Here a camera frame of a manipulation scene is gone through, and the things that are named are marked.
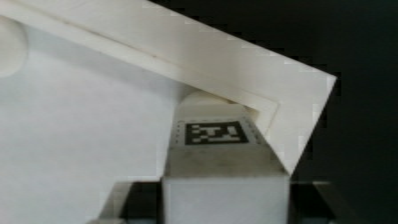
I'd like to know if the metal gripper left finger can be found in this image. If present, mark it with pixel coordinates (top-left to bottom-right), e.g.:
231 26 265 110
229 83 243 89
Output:
87 181 162 224

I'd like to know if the white square table top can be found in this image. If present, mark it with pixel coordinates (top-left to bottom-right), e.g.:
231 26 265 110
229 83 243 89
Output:
0 0 336 224

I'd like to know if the white table leg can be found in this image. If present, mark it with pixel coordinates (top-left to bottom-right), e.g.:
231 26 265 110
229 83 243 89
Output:
162 91 290 224

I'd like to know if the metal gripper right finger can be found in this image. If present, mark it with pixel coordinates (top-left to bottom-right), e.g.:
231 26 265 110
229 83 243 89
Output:
288 181 355 224

